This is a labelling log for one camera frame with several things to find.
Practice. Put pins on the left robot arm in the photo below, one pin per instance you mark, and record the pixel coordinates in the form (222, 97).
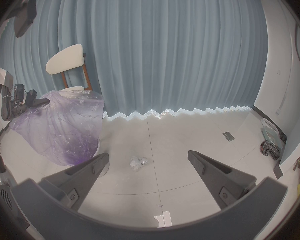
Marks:
(5, 111)

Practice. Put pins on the white cushioned wooden chair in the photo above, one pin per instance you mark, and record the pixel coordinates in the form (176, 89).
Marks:
(65, 59)

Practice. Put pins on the pale blue curtain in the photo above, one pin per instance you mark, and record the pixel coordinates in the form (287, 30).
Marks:
(165, 46)

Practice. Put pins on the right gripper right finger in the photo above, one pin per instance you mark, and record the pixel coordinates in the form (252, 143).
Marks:
(222, 181)

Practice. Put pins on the white trash bin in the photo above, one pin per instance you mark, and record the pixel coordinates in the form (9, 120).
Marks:
(99, 146)

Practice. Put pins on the purple plastic bag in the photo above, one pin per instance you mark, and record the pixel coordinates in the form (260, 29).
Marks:
(65, 124)

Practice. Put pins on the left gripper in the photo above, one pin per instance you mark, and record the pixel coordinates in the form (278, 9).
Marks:
(25, 106)

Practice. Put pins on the pale green plastic basket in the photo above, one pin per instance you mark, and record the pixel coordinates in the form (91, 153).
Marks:
(269, 132)

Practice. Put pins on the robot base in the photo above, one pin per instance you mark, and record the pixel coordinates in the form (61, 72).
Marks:
(5, 196)

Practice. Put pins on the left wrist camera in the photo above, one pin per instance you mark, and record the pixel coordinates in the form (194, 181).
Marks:
(32, 95)

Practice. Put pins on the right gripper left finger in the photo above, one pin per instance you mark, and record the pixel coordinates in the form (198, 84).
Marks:
(72, 181)

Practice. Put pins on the crumpled black plastic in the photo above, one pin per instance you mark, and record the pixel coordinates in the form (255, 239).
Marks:
(268, 147)

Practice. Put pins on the clear printed wrapper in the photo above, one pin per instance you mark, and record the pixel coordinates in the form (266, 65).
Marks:
(138, 162)

